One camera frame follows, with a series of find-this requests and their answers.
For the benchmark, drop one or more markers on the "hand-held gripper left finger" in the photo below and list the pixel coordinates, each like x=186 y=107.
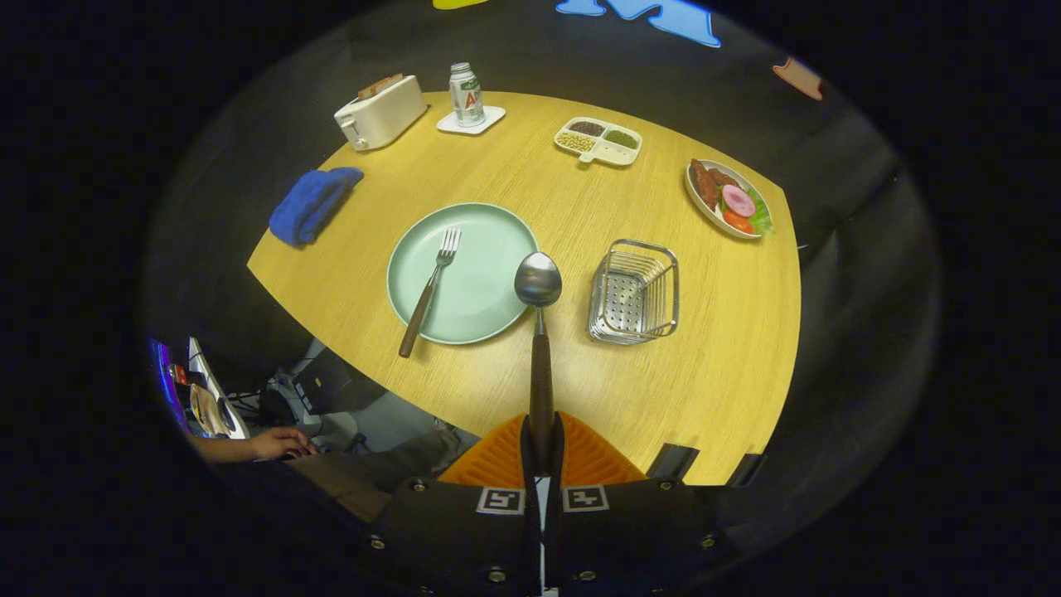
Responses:
x=525 y=452

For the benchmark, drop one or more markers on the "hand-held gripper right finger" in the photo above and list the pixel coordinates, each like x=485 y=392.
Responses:
x=557 y=452

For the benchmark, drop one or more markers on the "person's trouser leg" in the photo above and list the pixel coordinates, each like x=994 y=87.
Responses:
x=373 y=481

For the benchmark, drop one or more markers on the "pale green round plate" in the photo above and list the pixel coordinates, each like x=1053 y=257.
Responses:
x=481 y=282

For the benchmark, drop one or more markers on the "black box under table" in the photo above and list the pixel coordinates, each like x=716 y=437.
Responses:
x=331 y=383

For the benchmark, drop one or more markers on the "white oval food plate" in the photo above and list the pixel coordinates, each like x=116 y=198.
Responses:
x=704 y=214

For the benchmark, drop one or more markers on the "red tomato slice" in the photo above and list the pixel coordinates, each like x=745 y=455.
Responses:
x=738 y=222

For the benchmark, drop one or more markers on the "white divided dish with beans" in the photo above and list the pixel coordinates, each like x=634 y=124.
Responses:
x=609 y=152

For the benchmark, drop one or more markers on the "brown meat slice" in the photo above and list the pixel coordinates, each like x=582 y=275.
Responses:
x=724 y=177
x=704 y=184

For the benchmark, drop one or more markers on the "pink ham slice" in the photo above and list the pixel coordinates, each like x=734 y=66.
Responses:
x=738 y=201

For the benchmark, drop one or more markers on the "green lettuce leaf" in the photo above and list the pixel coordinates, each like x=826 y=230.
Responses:
x=763 y=217

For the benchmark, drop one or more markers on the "blue folded towel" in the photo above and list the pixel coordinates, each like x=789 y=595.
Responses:
x=311 y=207

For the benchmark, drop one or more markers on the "white square coaster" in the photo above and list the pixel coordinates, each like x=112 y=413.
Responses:
x=489 y=118

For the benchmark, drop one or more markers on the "white milk bottle green label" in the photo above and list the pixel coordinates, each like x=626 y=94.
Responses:
x=466 y=95

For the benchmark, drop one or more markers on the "purple lit monitor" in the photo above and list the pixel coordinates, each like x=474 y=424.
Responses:
x=168 y=385

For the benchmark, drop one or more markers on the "white toaster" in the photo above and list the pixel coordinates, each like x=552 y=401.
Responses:
x=385 y=116

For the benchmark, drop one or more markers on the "brown toast slice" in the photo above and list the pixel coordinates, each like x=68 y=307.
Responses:
x=380 y=85

